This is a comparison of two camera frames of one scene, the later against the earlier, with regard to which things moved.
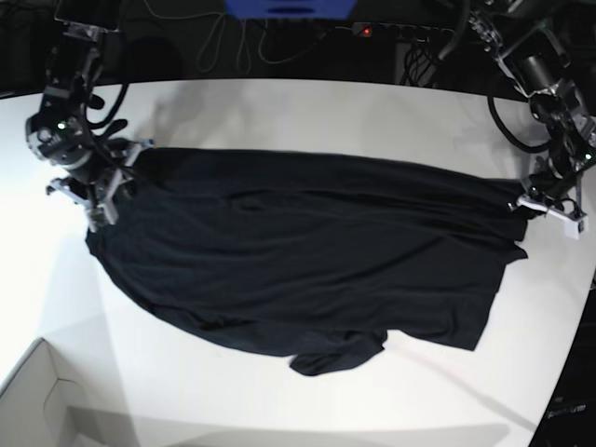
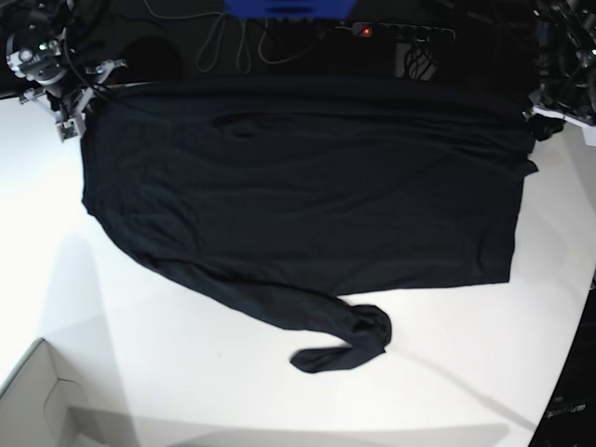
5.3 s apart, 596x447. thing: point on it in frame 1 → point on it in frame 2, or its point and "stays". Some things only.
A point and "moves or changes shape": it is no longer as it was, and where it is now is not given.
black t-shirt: (316, 255) moves or changes shape
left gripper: (95, 181) → (69, 101)
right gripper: (548, 194) → (574, 102)
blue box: (290, 9) stays
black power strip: (385, 30) stays
